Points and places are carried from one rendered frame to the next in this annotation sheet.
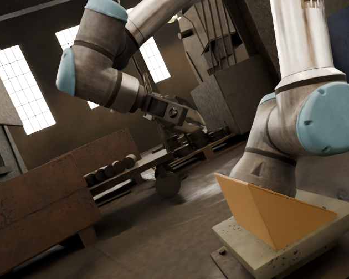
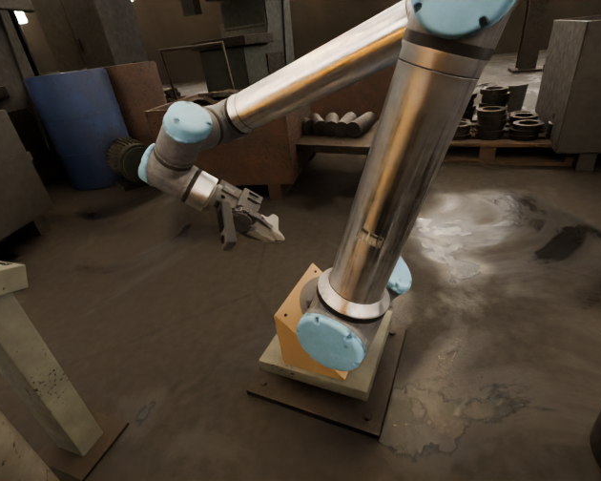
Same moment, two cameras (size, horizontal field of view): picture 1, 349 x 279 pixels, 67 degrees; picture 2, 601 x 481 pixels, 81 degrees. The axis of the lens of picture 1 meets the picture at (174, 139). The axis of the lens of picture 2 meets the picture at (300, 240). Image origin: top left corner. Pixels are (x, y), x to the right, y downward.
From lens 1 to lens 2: 75 cm
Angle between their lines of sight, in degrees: 44
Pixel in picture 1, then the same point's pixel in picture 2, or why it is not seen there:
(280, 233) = (289, 356)
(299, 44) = (340, 263)
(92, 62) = (161, 174)
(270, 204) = (288, 338)
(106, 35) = (174, 156)
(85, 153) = not seen: hidden behind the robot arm
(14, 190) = not seen: hidden behind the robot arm
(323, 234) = (319, 381)
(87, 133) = not seen: outside the picture
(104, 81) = (173, 190)
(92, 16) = (163, 135)
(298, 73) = (328, 283)
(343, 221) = (341, 387)
